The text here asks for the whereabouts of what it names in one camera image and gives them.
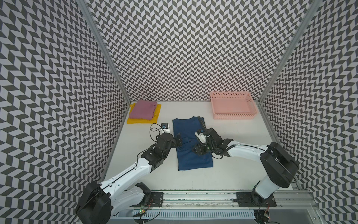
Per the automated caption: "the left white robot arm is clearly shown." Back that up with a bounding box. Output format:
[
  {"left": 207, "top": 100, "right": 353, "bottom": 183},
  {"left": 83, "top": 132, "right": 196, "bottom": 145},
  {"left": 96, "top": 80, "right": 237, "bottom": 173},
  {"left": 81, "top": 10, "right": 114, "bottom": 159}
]
[{"left": 75, "top": 133, "right": 182, "bottom": 224}]

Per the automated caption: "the pink plastic basket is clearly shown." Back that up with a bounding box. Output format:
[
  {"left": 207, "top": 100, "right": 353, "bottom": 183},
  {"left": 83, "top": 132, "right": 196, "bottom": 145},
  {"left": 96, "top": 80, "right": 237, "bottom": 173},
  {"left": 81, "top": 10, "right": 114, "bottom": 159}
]
[{"left": 210, "top": 91, "right": 258, "bottom": 119}]

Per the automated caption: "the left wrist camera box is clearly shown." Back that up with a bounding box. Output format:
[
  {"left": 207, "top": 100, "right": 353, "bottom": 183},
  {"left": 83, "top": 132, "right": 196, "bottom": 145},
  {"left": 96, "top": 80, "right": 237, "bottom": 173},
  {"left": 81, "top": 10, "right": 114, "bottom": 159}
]
[{"left": 160, "top": 123, "right": 170, "bottom": 133}]

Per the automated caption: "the aluminium front rail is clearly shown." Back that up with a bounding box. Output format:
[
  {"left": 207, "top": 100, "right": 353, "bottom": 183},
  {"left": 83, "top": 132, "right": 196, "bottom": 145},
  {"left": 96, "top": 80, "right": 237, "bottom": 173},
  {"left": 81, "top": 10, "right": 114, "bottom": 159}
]
[{"left": 108, "top": 190, "right": 325, "bottom": 224}]

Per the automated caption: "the folded yellow t-shirt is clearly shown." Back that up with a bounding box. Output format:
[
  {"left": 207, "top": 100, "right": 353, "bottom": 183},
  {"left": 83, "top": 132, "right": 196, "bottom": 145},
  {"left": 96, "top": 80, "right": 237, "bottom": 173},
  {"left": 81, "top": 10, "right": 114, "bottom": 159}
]
[{"left": 126, "top": 104, "right": 161, "bottom": 124}]

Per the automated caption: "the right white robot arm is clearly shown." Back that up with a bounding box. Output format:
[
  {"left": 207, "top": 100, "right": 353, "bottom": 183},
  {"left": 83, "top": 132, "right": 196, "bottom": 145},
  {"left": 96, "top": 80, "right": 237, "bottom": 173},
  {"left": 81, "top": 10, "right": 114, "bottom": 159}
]
[{"left": 193, "top": 128, "right": 299, "bottom": 203}]

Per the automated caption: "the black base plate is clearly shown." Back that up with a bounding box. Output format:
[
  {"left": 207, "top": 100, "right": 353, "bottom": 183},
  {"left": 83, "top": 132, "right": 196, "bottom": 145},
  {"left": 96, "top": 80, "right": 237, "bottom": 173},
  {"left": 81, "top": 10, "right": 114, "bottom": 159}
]
[
  {"left": 139, "top": 191, "right": 164, "bottom": 208},
  {"left": 235, "top": 191, "right": 277, "bottom": 208}
]

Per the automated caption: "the blue mickey t-shirt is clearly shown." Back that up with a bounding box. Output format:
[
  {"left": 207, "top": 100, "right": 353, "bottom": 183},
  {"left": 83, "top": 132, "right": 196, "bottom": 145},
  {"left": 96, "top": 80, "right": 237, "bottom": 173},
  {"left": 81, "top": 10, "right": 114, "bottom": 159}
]
[{"left": 172, "top": 117, "right": 213, "bottom": 171}]

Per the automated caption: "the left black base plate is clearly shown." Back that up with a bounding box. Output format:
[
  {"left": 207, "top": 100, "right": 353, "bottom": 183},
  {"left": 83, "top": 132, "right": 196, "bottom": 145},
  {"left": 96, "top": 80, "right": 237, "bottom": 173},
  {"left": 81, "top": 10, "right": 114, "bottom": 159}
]
[{"left": 139, "top": 191, "right": 164, "bottom": 208}]

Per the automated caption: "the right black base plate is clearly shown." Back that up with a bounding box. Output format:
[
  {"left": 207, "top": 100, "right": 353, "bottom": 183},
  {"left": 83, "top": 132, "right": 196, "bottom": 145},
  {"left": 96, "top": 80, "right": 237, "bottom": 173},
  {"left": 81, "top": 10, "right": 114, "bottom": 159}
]
[{"left": 235, "top": 191, "right": 277, "bottom": 208}]

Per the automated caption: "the folded pink t-shirt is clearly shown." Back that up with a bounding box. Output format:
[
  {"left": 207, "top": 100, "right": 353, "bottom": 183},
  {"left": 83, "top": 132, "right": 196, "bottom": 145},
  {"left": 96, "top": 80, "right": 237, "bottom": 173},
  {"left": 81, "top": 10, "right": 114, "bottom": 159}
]
[{"left": 129, "top": 100, "right": 157, "bottom": 120}]

